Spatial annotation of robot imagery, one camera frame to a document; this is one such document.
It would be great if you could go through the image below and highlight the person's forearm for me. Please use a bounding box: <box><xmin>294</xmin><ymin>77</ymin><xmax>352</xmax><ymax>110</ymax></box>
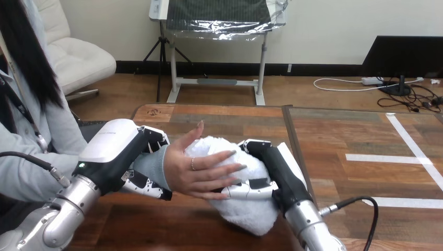
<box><xmin>133</xmin><ymin>144</ymin><xmax>172</xmax><ymax>191</ymax></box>

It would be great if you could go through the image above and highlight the person's body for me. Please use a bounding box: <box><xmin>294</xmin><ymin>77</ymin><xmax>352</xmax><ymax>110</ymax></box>
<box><xmin>0</xmin><ymin>0</ymin><xmax>109</xmax><ymax>236</ymax></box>

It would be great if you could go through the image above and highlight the black tripod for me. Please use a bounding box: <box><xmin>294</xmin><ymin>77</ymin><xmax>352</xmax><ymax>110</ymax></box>
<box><xmin>142</xmin><ymin>20</ymin><xmax>193</xmax><ymax>103</ymax></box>

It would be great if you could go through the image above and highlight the tangle of cables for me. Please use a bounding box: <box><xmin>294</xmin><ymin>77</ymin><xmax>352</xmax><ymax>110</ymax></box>
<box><xmin>313</xmin><ymin>76</ymin><xmax>443</xmax><ymax>115</ymax></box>

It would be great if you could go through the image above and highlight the white cushioned chair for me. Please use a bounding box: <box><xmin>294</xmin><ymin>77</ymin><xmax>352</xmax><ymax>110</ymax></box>
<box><xmin>32</xmin><ymin>0</ymin><xmax>117</xmax><ymax>102</ymax></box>

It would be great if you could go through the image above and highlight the white power strip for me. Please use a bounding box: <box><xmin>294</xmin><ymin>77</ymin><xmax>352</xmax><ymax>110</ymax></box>
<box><xmin>360</xmin><ymin>76</ymin><xmax>384</xmax><ymax>86</ymax></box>

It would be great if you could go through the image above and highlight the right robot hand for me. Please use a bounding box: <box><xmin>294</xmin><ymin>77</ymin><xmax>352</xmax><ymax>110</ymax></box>
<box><xmin>213</xmin><ymin>139</ymin><xmax>314</xmax><ymax>217</ymax></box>

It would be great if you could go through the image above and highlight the black cable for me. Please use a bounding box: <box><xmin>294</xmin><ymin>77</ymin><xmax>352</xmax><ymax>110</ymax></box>
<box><xmin>318</xmin><ymin>196</ymin><xmax>379</xmax><ymax>251</ymax></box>
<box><xmin>0</xmin><ymin>151</ymin><xmax>72</xmax><ymax>189</ymax></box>

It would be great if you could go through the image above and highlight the white desk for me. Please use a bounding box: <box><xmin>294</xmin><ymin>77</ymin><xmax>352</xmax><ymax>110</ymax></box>
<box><xmin>148</xmin><ymin>0</ymin><xmax>289</xmax><ymax>106</ymax></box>

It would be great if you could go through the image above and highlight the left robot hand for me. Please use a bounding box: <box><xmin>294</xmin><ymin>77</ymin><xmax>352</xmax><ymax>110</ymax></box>
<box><xmin>72</xmin><ymin>119</ymin><xmax>173</xmax><ymax>202</ymax></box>

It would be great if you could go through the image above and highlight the person's hand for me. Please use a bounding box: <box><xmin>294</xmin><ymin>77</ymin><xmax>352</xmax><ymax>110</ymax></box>
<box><xmin>163</xmin><ymin>120</ymin><xmax>248</xmax><ymax>201</ymax></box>

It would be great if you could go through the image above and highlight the white towel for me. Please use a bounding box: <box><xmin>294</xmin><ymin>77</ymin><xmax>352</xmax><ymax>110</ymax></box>
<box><xmin>184</xmin><ymin>135</ymin><xmax>279</xmax><ymax>237</ymax></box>

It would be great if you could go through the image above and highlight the foil sheet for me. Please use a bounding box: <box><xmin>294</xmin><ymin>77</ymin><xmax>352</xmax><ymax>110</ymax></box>
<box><xmin>165</xmin><ymin>0</ymin><xmax>288</xmax><ymax>41</ymax></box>

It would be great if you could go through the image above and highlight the dark screen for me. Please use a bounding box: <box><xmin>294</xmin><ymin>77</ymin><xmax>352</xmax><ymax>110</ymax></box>
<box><xmin>361</xmin><ymin>35</ymin><xmax>443</xmax><ymax>97</ymax></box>

